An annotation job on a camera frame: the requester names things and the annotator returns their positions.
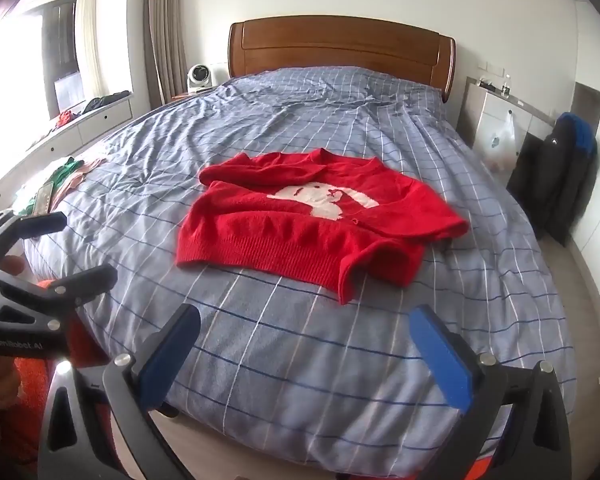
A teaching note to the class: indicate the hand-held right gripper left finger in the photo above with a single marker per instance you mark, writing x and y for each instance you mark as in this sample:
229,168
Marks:
164,362

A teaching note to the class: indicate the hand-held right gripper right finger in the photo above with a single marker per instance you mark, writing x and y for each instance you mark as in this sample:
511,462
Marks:
442,360

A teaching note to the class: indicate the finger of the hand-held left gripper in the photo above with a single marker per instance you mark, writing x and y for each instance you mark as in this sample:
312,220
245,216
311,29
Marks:
35,225
75,285

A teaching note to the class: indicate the red knitted sweater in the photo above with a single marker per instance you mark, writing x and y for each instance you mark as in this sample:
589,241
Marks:
280,240

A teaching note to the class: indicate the dark clothes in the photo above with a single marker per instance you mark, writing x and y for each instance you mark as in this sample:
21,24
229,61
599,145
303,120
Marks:
105,101

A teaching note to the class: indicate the orange fuzzy cloth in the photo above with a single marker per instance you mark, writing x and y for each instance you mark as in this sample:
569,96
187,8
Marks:
32,395

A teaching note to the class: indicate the green garment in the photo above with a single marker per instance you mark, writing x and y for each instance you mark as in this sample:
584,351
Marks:
62,172

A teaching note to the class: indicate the pink cloth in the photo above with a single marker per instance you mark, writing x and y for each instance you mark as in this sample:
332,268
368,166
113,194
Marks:
85,172

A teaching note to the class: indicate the red cloth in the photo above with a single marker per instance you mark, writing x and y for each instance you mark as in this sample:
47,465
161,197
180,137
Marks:
64,119

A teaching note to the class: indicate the white window bench with drawers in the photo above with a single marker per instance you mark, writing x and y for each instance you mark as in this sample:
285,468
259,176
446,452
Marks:
100,120

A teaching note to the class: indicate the bed with grey checked cover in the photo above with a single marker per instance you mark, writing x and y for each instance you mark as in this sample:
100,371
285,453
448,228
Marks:
305,360

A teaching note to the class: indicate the window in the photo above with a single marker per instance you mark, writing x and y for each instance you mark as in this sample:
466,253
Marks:
55,50

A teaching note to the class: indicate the white sheer curtain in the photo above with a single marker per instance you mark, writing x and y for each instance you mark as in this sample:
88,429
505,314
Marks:
89,40

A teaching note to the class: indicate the black jacket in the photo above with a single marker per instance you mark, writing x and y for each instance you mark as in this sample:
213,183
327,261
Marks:
555,185

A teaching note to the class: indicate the small white fan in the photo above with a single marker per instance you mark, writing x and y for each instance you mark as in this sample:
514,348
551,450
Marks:
198,76

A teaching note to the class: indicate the white plastic bag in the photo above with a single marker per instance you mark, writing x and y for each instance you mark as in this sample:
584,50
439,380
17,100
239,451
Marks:
500,145

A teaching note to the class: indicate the brown curtain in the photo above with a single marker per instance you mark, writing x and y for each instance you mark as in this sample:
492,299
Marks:
166,30

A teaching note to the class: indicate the white cabinet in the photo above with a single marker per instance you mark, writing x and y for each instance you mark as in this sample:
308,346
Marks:
487,105

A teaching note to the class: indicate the blue garment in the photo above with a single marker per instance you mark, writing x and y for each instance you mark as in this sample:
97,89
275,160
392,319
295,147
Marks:
580,132

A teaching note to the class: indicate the clear bottle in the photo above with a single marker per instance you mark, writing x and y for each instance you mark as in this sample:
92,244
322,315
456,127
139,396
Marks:
505,86

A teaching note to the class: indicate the wooden headboard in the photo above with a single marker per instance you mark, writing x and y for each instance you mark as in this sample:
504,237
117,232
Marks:
340,45

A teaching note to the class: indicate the white wall sockets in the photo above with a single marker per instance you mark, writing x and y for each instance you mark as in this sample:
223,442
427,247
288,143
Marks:
491,66

